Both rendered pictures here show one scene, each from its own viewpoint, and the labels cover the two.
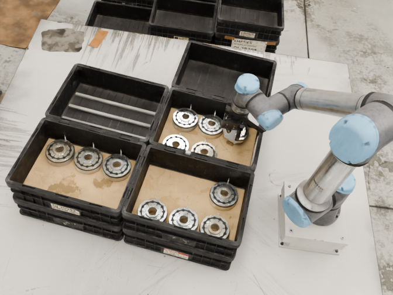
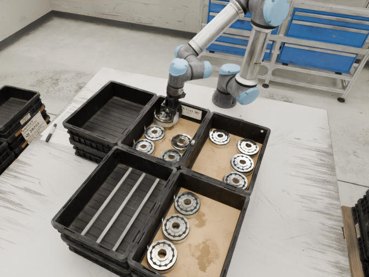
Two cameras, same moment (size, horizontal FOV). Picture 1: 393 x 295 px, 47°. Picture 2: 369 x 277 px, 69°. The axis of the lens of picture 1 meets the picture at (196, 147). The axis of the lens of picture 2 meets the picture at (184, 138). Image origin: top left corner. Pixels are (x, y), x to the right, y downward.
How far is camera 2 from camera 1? 121 cm
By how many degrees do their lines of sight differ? 46
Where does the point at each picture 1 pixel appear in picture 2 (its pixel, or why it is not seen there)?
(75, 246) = (242, 262)
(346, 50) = (46, 91)
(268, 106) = (200, 62)
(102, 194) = (212, 220)
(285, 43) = not seen: hidden behind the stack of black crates
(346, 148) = (280, 14)
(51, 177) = (189, 267)
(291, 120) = not seen: hidden behind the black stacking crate
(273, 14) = (11, 99)
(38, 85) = not seen: outside the picture
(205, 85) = (106, 132)
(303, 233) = (241, 110)
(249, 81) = (180, 61)
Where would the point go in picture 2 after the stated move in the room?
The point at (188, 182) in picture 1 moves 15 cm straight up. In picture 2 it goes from (204, 158) to (207, 136)
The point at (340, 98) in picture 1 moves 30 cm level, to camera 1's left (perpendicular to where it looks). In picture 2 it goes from (222, 17) to (205, 49)
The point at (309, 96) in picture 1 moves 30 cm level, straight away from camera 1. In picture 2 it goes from (203, 38) to (151, 20)
